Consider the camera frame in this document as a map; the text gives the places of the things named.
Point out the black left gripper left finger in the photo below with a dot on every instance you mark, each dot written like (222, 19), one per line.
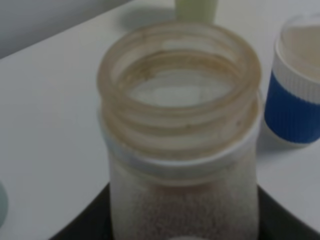
(94, 223)

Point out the teal plastic cup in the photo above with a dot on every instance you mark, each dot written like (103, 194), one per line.
(4, 203)

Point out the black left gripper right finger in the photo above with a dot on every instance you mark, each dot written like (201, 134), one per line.
(277, 223)

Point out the light green plastic cup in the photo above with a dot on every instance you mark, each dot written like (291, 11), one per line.
(202, 11)

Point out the blue sleeved white cup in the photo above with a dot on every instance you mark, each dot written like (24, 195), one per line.
(292, 106)

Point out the clear plastic drink bottle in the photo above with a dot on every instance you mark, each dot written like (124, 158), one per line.
(181, 113)

